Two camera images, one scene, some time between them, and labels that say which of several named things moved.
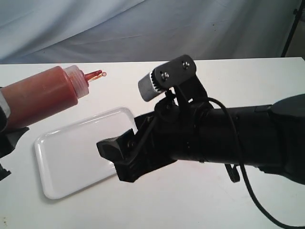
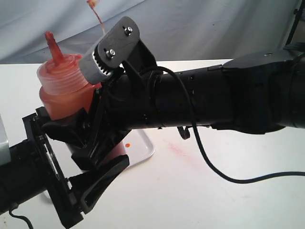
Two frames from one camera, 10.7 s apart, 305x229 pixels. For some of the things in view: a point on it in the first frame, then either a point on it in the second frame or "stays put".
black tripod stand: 298,12 stays put
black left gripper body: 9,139 → 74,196
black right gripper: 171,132 → 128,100
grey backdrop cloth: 65,31 stays put
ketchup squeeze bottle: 35,97 → 65,89
